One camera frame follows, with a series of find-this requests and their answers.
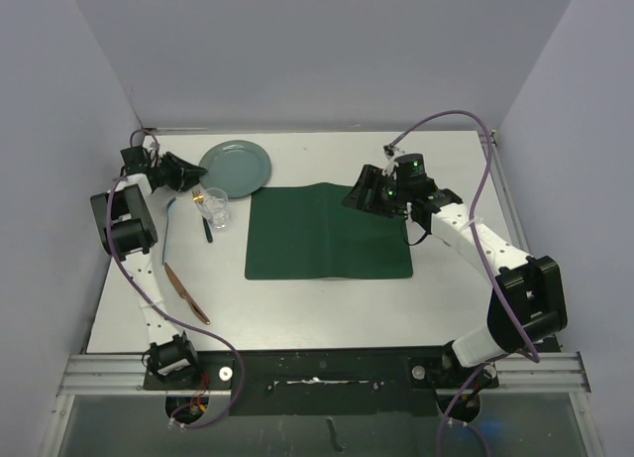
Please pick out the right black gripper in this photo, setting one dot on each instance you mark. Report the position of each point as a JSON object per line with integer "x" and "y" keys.
{"x": 372, "y": 178}

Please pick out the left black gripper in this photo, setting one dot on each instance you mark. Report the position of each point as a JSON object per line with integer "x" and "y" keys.
{"x": 185, "y": 175}

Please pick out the teal round plate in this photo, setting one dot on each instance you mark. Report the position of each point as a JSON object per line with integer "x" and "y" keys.
{"x": 238, "y": 167}

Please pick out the dark green placemat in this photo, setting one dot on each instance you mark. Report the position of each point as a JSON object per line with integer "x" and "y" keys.
{"x": 305, "y": 233}

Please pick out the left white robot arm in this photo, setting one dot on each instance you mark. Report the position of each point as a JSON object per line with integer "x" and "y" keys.
{"x": 129, "y": 235}

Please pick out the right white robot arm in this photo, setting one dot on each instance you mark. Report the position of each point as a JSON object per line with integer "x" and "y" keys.
{"x": 527, "y": 301}

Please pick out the blue plastic spoon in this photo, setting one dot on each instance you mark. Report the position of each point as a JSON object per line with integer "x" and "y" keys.
{"x": 166, "y": 229}

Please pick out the clear plastic cup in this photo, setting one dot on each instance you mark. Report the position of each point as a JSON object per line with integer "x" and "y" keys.
{"x": 215, "y": 207}

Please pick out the copper knife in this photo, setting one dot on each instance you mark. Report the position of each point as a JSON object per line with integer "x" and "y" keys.
{"x": 183, "y": 293}

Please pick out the gold fork green handle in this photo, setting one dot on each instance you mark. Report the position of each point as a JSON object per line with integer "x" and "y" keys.
{"x": 199, "y": 200}

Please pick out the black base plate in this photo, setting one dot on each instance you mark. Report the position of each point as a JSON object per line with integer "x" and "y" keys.
{"x": 335, "y": 383}

